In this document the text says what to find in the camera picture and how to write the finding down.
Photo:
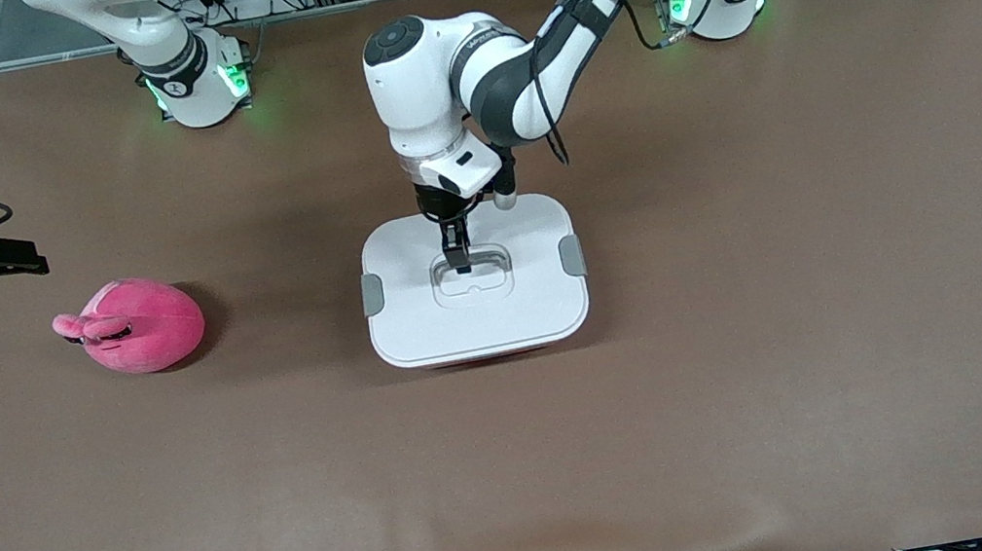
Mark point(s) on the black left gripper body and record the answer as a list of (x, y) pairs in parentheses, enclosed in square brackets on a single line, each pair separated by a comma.
[(441, 202)]

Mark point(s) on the white box lid grey clips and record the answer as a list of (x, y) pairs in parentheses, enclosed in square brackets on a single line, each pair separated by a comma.
[(420, 326)]

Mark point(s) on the pink plush toy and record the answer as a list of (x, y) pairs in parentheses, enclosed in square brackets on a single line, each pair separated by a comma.
[(145, 330)]

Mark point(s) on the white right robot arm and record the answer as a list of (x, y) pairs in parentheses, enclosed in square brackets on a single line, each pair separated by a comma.
[(189, 77)]

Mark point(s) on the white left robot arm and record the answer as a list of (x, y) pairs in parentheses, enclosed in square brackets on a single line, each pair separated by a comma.
[(421, 80)]

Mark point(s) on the brown table mat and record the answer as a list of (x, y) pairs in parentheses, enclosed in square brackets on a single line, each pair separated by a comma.
[(193, 510)]

